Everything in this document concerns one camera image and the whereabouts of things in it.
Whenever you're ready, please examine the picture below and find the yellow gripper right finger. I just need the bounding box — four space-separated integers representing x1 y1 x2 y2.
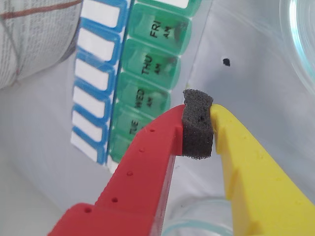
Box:
211 103 315 236

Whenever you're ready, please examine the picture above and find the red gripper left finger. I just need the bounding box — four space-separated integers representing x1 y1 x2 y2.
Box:
48 88 214 236

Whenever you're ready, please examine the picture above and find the blue green pill organizer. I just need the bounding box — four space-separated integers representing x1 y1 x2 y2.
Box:
70 0 204 173

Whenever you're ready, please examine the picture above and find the clear glass bowl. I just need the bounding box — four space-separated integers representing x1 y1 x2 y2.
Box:
161 196 234 236
279 0 315 93

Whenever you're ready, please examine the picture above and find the printed newspaper sheet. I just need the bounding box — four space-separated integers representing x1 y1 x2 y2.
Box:
0 0 83 89

